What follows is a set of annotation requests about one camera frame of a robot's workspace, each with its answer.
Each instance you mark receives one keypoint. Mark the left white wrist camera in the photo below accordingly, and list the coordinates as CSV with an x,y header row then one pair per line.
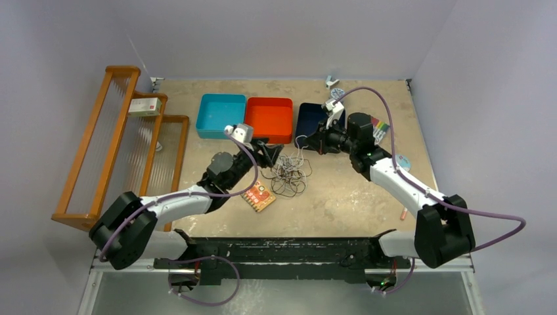
x,y
241,132

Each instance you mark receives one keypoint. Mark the wooden rack shelf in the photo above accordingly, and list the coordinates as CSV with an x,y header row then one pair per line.
x,y
118,153

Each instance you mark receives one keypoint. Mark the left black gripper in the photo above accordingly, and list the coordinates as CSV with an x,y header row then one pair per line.
x,y
268,153

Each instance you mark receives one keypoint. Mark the orange plastic bin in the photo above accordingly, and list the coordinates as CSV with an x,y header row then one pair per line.
x,y
270,117

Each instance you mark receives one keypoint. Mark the blue packaged tool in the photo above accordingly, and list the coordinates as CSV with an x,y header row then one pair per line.
x,y
402,163

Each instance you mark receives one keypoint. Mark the teal plastic bin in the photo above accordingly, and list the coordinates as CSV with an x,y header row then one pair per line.
x,y
217,111

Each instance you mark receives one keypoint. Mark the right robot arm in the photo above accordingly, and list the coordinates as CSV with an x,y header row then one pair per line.
x,y
441,233

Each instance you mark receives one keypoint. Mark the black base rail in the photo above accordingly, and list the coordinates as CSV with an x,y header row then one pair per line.
x,y
355,260

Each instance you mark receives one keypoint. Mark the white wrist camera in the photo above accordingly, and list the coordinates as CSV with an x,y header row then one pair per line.
x,y
334,110
241,132

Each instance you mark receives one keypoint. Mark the colour marker pack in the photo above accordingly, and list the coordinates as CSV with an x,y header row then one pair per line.
x,y
380,130

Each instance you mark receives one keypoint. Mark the small grey clip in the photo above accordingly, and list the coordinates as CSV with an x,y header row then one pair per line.
x,y
331,82

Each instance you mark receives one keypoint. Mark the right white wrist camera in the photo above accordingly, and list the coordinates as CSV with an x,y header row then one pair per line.
x,y
334,110

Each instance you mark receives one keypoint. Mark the pink white pen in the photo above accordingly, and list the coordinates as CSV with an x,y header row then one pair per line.
x,y
403,214

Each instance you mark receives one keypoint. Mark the aluminium frame rail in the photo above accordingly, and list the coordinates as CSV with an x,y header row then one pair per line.
x,y
460,264

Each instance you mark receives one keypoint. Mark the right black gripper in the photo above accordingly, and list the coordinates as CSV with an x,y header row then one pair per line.
x,y
318,142

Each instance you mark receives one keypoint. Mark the dark blue plastic bin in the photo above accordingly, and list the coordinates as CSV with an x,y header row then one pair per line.
x,y
310,117

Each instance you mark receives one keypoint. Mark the white red small box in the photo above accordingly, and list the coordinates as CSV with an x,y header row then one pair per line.
x,y
143,107

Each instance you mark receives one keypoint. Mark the blue white tape roll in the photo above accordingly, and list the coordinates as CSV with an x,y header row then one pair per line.
x,y
337,93

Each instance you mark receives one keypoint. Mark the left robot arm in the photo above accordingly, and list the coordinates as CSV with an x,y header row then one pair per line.
x,y
131,223

